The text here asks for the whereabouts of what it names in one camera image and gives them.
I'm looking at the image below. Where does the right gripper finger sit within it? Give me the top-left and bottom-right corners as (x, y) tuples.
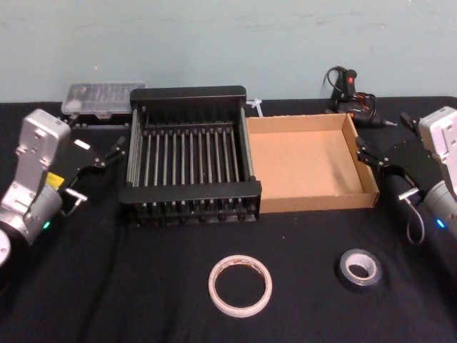
(399, 111), (421, 137)
(356, 136), (391, 169)

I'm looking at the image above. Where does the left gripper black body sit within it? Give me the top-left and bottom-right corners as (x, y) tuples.
(48, 129), (108, 193)

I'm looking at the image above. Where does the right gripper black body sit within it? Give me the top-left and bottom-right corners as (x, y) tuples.
(381, 135), (442, 196)

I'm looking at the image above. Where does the white tape roll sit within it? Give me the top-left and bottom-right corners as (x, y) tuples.
(208, 254), (273, 319)

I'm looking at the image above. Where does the clear plastic case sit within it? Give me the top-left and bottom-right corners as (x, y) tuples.
(61, 82), (146, 129)

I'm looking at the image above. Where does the shallow brown cardboard tray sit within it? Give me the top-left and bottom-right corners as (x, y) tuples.
(246, 112), (380, 214)

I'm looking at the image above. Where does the black rack with steel bars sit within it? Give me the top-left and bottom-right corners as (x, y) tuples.
(119, 84), (263, 229)

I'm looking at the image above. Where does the black table cloth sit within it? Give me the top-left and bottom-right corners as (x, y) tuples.
(0, 95), (457, 343)

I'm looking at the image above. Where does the left gripper thin dark cable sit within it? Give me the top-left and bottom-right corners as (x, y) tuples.
(60, 188), (89, 218)

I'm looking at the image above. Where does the gripper thin dark cable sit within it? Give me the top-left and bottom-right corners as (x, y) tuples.
(398, 188), (426, 247)
(60, 188), (89, 218)

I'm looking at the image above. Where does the right gripper thin dark cable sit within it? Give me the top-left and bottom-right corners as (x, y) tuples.
(398, 188), (426, 247)

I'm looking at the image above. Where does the black corded tool red switch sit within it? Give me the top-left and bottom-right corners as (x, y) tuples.
(322, 66), (398, 128)

